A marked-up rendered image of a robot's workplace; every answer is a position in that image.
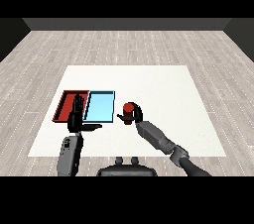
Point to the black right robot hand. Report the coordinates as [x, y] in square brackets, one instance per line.
[138, 113]

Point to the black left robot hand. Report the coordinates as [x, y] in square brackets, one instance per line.
[76, 120]

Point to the small red can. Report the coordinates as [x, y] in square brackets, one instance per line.
[128, 109]

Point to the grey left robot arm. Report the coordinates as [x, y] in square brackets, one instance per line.
[69, 155]

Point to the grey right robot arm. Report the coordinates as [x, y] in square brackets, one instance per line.
[168, 147]

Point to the shallow red open box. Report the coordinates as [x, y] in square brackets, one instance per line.
[68, 106]

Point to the shallow light blue open box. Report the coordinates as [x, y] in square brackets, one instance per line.
[100, 106]

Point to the dark grey robot body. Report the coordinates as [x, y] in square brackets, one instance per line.
[127, 169]

